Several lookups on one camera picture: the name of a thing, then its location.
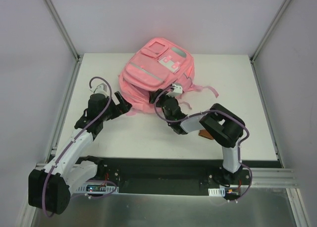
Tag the white slotted cable duct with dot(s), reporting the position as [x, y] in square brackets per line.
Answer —
[96, 189]

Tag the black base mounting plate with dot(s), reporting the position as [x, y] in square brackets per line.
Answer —
[176, 176]

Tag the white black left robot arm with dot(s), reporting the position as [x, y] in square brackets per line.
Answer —
[51, 188]

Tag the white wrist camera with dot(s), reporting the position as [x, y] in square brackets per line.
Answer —
[176, 90]
[100, 89]

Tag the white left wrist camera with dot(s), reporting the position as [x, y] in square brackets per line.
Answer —
[100, 89]

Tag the small white cable duct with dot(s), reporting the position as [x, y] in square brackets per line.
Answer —
[216, 192]

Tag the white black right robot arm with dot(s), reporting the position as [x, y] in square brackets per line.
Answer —
[226, 128]

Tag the brown leather wallet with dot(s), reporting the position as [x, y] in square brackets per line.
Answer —
[205, 134]

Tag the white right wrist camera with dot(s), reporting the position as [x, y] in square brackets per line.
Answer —
[176, 90]

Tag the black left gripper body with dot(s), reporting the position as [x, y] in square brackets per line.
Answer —
[117, 106]

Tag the pink student backpack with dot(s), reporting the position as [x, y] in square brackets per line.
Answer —
[156, 65]

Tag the aluminium frame rail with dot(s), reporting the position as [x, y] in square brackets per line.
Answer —
[61, 28]

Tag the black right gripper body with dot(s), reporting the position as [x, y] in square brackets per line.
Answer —
[159, 99]

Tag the right aluminium frame post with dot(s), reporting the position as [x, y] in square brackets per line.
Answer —
[276, 19]

